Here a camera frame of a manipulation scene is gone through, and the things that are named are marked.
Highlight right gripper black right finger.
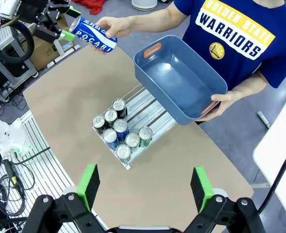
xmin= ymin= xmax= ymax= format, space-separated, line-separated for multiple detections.
xmin=181 ymin=166 xmax=267 ymax=233

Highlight green soda can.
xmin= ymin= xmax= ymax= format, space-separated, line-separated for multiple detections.
xmin=116 ymin=144 xmax=132 ymax=163
xmin=125 ymin=133 xmax=140 ymax=153
xmin=138 ymin=126 xmax=153 ymax=148

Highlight red cloth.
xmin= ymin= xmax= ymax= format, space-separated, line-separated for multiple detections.
xmin=71 ymin=0 xmax=108 ymax=15

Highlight aluminium frame stand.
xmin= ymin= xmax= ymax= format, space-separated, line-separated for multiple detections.
xmin=0 ymin=25 xmax=39 ymax=102

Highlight person in blue Warriors shirt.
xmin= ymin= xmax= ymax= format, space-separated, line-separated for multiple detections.
xmin=173 ymin=0 xmax=286 ymax=90

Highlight grey metal bar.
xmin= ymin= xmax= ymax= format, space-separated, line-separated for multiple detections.
xmin=256 ymin=111 xmax=271 ymax=129

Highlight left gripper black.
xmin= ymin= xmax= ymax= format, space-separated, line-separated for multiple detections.
xmin=21 ymin=0 xmax=82 ymax=44

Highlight white wire can dispenser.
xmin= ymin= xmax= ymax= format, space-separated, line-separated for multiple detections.
xmin=91 ymin=83 xmax=178 ymax=170

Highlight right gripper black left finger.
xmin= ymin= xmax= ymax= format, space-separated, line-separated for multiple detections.
xmin=22 ymin=164 xmax=107 ymax=233

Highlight blue bin with orange handles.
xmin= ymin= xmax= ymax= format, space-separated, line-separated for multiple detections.
xmin=133 ymin=34 xmax=228 ymax=126

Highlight black cable with yellow tag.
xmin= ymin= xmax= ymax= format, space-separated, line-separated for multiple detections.
xmin=2 ymin=159 xmax=36 ymax=216

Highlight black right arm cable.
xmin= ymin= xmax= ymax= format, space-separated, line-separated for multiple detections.
xmin=257 ymin=135 xmax=286 ymax=216

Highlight person's right hand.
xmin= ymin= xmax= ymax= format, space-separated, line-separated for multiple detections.
xmin=91 ymin=16 xmax=136 ymax=55

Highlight large white rounded table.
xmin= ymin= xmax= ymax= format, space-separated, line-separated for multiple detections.
xmin=253 ymin=80 xmax=286 ymax=223

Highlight large cardboard box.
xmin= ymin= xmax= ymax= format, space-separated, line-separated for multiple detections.
xmin=23 ymin=14 xmax=74 ymax=71

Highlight white slotted base plate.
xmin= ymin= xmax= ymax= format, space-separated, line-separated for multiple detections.
xmin=18 ymin=109 xmax=109 ymax=233

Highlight white cylindrical air purifier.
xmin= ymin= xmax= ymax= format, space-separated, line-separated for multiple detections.
xmin=131 ymin=0 xmax=158 ymax=12

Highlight person's right forearm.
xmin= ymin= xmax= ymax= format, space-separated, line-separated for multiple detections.
xmin=132 ymin=1 xmax=189 ymax=33

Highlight thick black cable hose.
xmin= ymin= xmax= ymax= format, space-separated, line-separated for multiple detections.
xmin=0 ymin=23 xmax=34 ymax=64

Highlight person's left forearm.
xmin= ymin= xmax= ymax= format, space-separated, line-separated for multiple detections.
xmin=231 ymin=70 xmax=276 ymax=101

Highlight blue Pocari Sweat can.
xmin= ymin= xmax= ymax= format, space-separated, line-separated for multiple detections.
xmin=102 ymin=128 xmax=119 ymax=150
xmin=68 ymin=16 xmax=118 ymax=53
xmin=113 ymin=118 xmax=129 ymax=141

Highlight person's left hand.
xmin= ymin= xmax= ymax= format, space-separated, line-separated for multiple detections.
xmin=195 ymin=91 xmax=240 ymax=122

